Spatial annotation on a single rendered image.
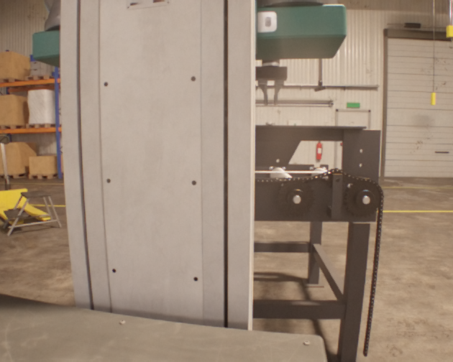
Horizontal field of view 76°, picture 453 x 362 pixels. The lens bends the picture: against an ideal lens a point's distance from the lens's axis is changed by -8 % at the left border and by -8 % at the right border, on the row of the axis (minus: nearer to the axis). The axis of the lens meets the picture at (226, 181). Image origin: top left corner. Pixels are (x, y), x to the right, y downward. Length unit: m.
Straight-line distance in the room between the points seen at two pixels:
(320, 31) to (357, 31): 10.94
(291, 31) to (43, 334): 0.62
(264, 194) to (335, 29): 0.94
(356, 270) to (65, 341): 1.31
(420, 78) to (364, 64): 1.92
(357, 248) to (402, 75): 10.37
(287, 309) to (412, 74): 10.75
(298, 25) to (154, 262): 0.49
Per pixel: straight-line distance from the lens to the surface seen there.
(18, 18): 14.21
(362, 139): 1.48
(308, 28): 0.62
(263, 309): 1.59
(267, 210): 1.43
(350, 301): 1.63
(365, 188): 1.45
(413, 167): 11.71
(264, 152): 1.42
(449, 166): 12.37
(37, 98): 11.24
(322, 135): 1.46
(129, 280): 0.61
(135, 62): 0.56
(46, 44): 0.80
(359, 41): 11.50
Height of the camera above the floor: 1.10
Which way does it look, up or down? 7 degrees down
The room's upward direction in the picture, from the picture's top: straight up
